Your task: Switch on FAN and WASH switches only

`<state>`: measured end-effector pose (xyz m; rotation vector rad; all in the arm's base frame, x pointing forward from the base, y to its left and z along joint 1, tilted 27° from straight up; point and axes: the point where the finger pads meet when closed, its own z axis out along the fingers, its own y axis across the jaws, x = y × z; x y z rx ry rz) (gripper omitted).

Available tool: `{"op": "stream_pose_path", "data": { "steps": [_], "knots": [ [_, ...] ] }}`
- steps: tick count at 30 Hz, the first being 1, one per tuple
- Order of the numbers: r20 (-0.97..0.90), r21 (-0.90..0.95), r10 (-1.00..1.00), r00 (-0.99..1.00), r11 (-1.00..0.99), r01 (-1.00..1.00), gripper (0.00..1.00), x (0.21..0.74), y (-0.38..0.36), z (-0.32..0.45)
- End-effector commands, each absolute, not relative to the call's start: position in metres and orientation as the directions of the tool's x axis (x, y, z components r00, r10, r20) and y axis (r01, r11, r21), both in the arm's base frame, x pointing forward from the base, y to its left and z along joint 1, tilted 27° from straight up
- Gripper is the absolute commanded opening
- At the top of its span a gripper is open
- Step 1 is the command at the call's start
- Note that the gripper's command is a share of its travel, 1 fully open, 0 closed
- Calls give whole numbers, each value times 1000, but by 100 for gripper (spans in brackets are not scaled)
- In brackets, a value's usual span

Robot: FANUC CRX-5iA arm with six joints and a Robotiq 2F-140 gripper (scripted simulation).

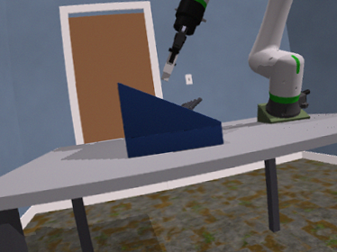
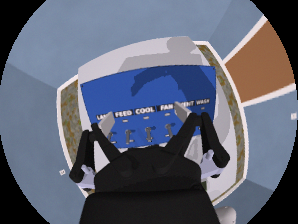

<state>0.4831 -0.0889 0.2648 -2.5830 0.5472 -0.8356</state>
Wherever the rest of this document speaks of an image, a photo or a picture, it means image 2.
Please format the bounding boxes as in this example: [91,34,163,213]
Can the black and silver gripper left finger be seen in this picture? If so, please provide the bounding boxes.
[69,112,134,192]

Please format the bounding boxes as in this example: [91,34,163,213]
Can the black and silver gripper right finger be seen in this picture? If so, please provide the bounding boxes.
[151,102,230,179]

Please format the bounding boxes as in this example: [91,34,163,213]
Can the blue switch console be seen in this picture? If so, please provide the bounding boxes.
[80,65,216,149]

